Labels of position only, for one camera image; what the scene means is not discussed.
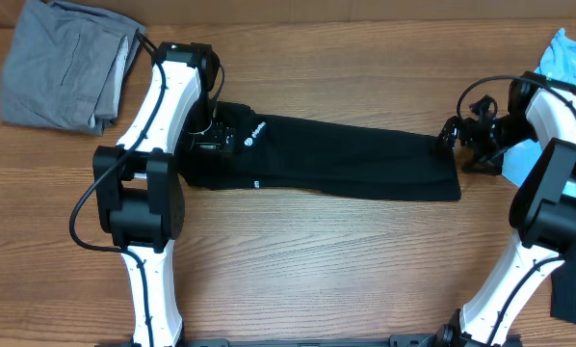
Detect black t-shirt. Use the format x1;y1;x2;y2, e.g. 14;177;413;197
177;102;461;201

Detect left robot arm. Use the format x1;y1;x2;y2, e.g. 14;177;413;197
92;42;235;347

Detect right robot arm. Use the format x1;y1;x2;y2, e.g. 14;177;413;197
422;71;576;346

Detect light blue t-shirt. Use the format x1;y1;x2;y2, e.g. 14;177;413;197
502;29;576;186

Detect folded grey trousers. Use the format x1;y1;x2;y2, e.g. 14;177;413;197
0;1;146;136

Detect dark garment at right edge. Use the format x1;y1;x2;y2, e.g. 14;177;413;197
550;260;576;325

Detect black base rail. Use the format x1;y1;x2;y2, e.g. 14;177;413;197
94;332;525;347

